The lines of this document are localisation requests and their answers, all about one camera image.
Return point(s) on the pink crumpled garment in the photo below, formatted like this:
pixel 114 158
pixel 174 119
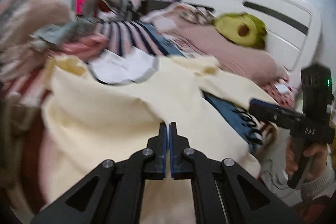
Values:
pixel 86 48

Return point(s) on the striped fleece blanket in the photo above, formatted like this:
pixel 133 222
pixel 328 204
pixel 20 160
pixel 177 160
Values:
pixel 26 76

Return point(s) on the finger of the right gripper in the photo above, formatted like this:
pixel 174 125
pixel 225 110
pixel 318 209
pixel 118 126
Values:
pixel 254 103
pixel 282 117

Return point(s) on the pink ribbed pillow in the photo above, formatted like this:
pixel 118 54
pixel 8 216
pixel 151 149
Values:
pixel 195 40

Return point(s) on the cream hoodie white collar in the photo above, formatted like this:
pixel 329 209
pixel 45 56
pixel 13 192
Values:
pixel 87 122

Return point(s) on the grey green crumpled garment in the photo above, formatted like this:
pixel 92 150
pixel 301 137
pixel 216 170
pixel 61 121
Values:
pixel 53 36

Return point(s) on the person right hand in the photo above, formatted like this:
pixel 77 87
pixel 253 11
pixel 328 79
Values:
pixel 320 154

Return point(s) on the rolled pink grey duvet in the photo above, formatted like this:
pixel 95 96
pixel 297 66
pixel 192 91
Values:
pixel 21 18

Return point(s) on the white bed headboard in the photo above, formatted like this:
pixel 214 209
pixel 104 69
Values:
pixel 293 26

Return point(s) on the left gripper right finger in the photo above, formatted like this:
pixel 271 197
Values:
pixel 223 191

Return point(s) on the pink storage box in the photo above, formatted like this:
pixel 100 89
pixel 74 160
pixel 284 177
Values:
pixel 79 6

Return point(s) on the brown patterned scarf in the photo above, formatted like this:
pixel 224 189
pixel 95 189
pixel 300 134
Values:
pixel 198 15

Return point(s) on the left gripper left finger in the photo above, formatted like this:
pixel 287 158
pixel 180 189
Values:
pixel 113 191

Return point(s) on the avocado plush toy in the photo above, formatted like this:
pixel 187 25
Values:
pixel 242 29

